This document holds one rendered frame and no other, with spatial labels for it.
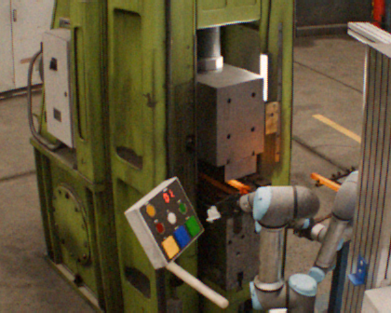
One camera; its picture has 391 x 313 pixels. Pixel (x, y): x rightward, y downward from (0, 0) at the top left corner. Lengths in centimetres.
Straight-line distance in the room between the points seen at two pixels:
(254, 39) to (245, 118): 45
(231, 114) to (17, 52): 542
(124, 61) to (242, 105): 64
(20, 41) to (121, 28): 504
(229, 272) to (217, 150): 67
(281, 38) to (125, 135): 96
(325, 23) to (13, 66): 535
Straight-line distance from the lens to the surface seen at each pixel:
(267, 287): 260
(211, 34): 332
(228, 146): 329
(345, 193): 281
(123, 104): 348
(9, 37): 831
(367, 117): 226
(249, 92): 328
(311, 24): 1104
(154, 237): 289
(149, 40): 307
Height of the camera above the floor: 254
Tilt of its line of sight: 26 degrees down
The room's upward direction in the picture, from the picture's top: straight up
